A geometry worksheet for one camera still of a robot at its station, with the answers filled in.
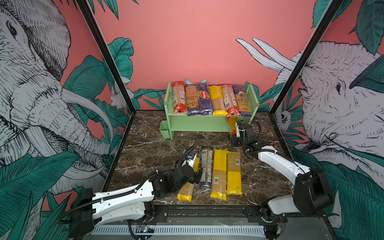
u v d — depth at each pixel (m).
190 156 0.65
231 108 0.79
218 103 0.82
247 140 0.66
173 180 0.55
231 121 0.94
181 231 0.70
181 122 0.96
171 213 0.75
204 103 0.82
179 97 0.85
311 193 0.42
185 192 0.78
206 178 0.84
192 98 0.86
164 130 0.98
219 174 0.86
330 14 0.71
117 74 0.98
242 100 0.86
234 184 0.82
